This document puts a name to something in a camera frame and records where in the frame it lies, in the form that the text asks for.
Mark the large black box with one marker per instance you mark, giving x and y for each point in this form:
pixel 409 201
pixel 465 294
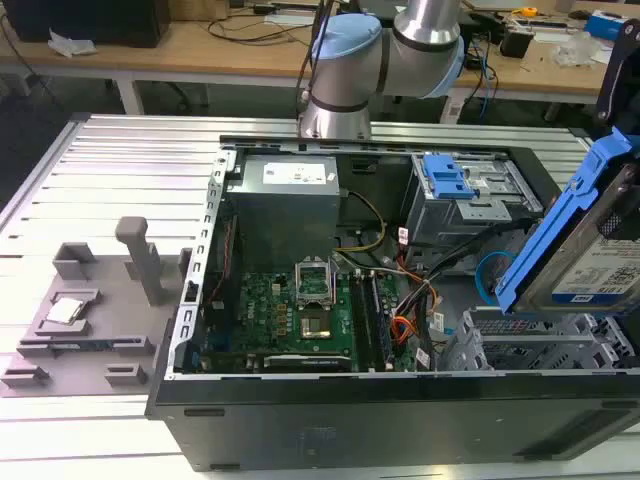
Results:
pixel 90 20

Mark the black RAM stick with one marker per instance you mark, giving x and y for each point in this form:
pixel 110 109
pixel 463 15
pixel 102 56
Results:
pixel 361 320

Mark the blue cardboard box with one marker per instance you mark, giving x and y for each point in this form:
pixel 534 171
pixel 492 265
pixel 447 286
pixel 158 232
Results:
pixel 602 24

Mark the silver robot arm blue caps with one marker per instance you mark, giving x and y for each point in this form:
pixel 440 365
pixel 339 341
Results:
pixel 345 65

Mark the small black device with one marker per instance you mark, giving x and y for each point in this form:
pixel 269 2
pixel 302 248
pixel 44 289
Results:
pixel 517 41

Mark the metal disk bay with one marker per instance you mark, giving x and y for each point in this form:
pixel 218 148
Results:
pixel 530 345

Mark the green RAM stick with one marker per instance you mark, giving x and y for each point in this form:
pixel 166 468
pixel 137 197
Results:
pixel 95 345

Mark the black graphics card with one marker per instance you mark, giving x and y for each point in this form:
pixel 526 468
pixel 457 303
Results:
pixel 305 361

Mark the crumpled white paper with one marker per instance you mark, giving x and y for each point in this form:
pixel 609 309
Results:
pixel 70 45

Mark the CPU socket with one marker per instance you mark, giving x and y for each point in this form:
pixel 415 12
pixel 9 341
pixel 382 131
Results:
pixel 316 326

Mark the grey parts rack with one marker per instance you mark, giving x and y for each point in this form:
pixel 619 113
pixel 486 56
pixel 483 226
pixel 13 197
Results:
pixel 100 300

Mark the hard disk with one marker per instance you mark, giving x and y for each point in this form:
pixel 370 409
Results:
pixel 545 240

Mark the silver CPU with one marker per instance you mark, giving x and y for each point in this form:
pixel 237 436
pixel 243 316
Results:
pixel 67 310

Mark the grey power supply unit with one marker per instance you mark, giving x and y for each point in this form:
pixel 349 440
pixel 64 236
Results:
pixel 285 210

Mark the clear plastic bag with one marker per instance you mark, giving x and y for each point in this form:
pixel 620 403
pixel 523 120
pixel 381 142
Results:
pixel 577 50

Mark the green motherboard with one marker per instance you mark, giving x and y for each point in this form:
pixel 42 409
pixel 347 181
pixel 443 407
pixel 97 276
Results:
pixel 265 310

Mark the metal drive cage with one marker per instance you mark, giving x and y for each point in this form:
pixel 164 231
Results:
pixel 450 220

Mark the black open PC case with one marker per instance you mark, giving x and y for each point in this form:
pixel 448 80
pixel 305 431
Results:
pixel 350 430

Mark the white label tag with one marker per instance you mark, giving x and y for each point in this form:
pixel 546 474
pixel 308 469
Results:
pixel 452 110

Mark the wooden desk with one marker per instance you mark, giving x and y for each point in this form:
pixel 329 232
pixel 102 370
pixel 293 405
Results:
pixel 200 55

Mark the blue plastic latch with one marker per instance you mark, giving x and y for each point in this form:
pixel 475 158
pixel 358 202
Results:
pixel 447 180

